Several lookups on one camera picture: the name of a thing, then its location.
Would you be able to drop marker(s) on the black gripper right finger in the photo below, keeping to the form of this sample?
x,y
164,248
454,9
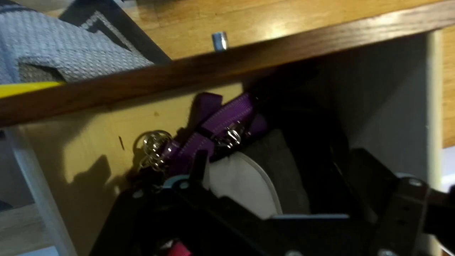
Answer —
x,y
400,218

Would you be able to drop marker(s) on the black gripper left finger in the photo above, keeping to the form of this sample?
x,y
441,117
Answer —
x,y
157,218

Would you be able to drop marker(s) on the white round item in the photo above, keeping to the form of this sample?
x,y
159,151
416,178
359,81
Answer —
x,y
242,185

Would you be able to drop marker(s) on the grey cloth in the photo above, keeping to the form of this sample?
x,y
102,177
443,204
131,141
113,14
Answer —
x,y
282,171

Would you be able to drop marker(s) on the black fabric bag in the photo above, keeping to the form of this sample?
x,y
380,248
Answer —
x,y
308,108

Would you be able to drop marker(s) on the yellow flat object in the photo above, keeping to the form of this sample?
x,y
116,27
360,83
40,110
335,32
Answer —
x,y
23,88

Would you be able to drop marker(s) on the black patterned mat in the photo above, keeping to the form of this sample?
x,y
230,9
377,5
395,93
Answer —
x,y
123,23

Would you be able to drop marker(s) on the grey woven rug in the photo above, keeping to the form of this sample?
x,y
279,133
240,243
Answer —
x,y
58,47

